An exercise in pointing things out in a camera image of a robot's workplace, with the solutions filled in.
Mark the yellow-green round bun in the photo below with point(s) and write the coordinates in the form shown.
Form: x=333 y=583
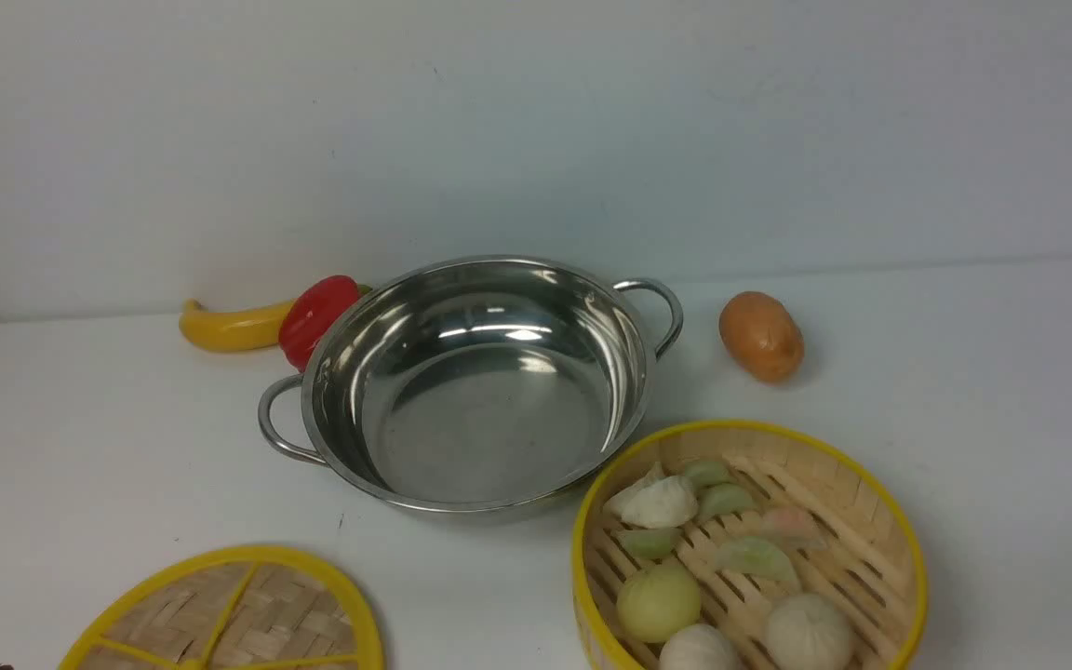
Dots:
x=659 y=601

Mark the yellow bamboo steamer lid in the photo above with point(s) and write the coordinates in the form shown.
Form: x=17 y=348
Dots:
x=255 y=606

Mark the stainless steel two-handled pot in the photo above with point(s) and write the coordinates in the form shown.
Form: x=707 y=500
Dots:
x=477 y=386

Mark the white dumpling back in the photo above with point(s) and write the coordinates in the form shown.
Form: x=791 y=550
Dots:
x=619 y=502

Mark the green dumpling top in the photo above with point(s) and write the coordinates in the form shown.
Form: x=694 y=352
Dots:
x=705 y=474

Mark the white round bun front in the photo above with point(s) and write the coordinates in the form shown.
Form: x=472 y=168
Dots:
x=700 y=647

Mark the white round bun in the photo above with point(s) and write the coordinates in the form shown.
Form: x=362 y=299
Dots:
x=806 y=631
x=700 y=647

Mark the yellow toy banana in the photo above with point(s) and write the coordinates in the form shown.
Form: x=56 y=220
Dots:
x=232 y=331

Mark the green dumpling left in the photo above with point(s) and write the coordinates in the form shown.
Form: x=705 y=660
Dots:
x=648 y=544

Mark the white folded dumpling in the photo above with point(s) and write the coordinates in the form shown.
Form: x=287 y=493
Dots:
x=665 y=505

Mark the brown toy potato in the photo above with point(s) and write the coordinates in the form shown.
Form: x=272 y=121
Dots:
x=762 y=337

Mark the green dumpling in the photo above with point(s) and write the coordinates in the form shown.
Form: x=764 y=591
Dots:
x=648 y=544
x=723 y=499
x=758 y=557
x=705 y=474

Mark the red toy bell pepper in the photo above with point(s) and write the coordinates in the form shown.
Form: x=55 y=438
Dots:
x=307 y=322

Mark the green dumpling upper middle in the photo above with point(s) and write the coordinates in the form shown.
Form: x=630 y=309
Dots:
x=723 y=499

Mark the green dumpling centre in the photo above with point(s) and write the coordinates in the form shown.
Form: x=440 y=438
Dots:
x=758 y=557

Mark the pink dumpling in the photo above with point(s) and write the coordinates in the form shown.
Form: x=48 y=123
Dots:
x=792 y=527

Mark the yellow bamboo steamer basket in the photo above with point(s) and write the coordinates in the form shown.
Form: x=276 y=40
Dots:
x=870 y=563

